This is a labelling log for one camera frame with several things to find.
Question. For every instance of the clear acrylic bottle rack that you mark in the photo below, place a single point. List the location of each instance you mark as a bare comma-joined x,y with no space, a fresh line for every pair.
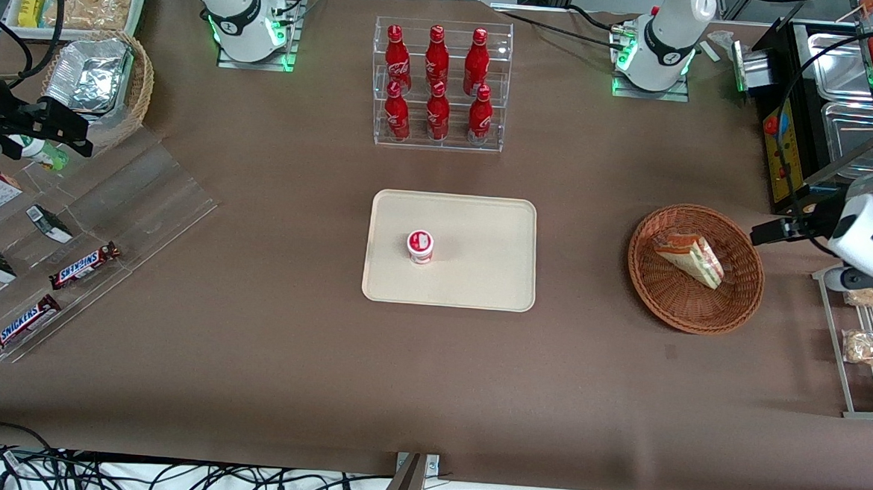
449,137

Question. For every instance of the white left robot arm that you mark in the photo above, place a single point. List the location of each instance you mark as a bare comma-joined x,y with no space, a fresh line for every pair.
672,33

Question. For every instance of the Snickers chocolate bar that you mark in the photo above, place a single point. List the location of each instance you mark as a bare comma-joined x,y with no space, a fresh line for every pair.
23,324
84,265

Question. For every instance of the crumpled clear plastic bag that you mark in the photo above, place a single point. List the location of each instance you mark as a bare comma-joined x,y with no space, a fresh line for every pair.
725,45

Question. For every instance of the tan wicker basket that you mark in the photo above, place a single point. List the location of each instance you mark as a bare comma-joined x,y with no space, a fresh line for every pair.
140,87

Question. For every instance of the beige plastic tray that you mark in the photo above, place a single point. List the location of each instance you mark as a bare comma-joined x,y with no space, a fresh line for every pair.
474,247

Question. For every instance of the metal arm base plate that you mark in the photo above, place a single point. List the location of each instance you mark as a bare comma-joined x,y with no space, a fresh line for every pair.
650,93
255,65

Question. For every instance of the aluminium foil tray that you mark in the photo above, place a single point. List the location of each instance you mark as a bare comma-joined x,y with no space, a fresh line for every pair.
90,74

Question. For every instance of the small red white yogurt bottle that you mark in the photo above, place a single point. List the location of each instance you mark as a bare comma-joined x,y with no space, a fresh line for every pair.
420,248

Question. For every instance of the triangle sandwich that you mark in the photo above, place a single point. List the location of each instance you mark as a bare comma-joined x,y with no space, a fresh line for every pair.
686,258

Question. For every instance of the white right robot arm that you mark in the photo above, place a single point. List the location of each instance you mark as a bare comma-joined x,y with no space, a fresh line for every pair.
232,10

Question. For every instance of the steel food pan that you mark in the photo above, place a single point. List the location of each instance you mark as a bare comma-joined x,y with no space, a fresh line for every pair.
838,68
853,136

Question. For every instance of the clear acrylic display stand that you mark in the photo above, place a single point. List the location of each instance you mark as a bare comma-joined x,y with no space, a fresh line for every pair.
148,192

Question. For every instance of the green white small bottle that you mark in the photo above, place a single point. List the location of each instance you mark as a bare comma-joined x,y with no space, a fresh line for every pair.
41,153

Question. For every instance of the red cola bottle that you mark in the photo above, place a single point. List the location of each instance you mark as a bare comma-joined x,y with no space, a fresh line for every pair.
395,60
437,118
396,116
476,64
480,120
436,58

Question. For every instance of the round brown wicker basket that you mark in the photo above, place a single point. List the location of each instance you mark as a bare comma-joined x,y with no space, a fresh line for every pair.
665,294

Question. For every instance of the white plastic bin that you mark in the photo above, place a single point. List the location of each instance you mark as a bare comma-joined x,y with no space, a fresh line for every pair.
12,6

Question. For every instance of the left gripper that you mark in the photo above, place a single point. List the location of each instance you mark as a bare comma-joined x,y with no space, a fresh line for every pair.
817,216

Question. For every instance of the yellow snack packet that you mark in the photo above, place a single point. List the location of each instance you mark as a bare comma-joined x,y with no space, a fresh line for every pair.
30,9

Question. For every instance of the black hot food case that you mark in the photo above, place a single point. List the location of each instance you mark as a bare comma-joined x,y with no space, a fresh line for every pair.
786,54

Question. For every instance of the brown table cover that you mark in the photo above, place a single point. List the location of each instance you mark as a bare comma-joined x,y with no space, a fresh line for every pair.
429,386

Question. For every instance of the beige snack bag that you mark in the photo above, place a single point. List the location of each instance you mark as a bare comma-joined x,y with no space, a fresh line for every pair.
90,12

